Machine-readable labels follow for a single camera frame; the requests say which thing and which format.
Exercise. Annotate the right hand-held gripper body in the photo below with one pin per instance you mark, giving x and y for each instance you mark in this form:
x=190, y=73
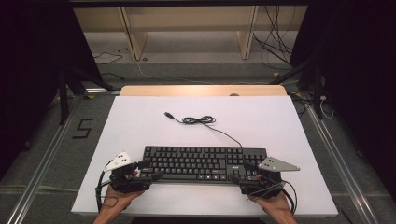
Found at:
x=264, y=186

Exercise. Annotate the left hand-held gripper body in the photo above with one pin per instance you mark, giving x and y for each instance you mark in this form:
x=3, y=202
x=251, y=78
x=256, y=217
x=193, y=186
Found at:
x=124, y=183

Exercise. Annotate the black computer keyboard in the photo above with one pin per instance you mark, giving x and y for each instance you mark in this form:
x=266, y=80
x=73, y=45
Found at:
x=193, y=161

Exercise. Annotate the person's left hand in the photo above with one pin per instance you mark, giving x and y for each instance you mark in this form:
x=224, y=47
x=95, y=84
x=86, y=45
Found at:
x=118, y=200

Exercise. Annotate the person's right hand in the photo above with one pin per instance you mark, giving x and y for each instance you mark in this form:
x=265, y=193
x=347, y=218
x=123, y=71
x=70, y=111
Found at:
x=275, y=205

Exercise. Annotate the wooden table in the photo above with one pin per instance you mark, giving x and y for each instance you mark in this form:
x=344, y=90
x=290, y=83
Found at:
x=202, y=90

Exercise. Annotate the black metal stand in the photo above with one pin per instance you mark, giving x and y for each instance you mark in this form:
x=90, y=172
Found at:
x=316, y=90
x=63, y=96

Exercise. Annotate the light wooden shelf unit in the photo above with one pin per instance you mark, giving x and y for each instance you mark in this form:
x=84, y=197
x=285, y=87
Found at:
x=137, y=37

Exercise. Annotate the black curtain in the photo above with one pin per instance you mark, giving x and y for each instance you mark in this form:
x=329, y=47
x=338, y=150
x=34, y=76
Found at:
x=31, y=62
x=358, y=77

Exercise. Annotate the aluminium floor rail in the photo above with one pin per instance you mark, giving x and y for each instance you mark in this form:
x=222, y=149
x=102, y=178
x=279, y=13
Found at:
x=342, y=174
x=40, y=174

